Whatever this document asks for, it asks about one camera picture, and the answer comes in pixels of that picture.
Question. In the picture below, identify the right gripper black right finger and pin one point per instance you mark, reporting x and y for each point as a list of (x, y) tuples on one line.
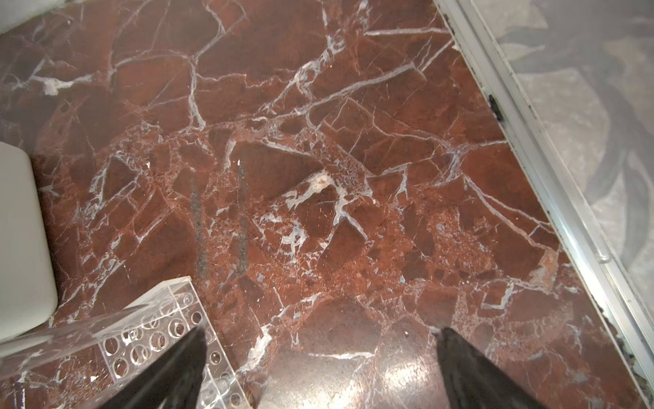
[(472, 381)]

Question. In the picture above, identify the white plastic storage bin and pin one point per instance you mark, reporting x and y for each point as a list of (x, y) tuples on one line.
[(28, 286)]

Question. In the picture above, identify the clear acrylic test tube rack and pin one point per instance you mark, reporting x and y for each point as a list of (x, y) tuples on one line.
[(121, 346)]

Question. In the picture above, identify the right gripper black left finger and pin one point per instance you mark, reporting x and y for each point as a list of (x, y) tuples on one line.
[(173, 381)]

